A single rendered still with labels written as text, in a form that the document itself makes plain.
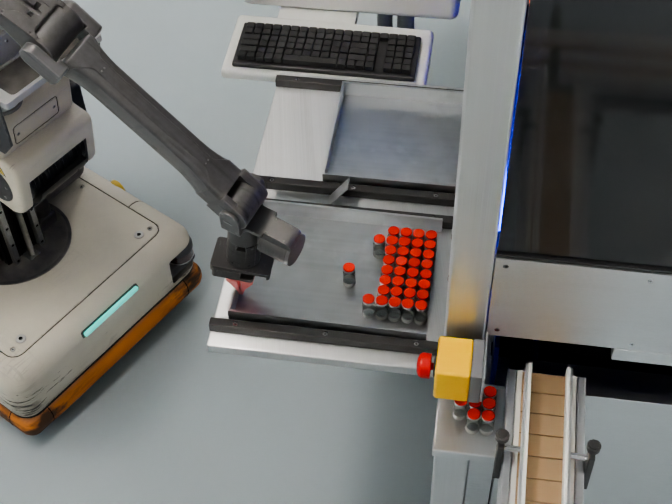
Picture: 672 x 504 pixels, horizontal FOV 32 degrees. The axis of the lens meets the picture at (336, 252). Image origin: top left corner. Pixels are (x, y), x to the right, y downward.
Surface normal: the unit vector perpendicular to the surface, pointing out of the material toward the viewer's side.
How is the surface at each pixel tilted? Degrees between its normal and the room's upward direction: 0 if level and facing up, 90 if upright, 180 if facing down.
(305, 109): 0
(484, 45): 90
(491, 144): 90
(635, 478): 90
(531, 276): 90
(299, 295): 0
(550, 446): 0
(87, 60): 45
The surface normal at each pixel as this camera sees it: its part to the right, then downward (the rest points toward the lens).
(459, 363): -0.02, -0.64
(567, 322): -0.15, 0.76
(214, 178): 0.53, -0.11
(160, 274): 0.79, 0.46
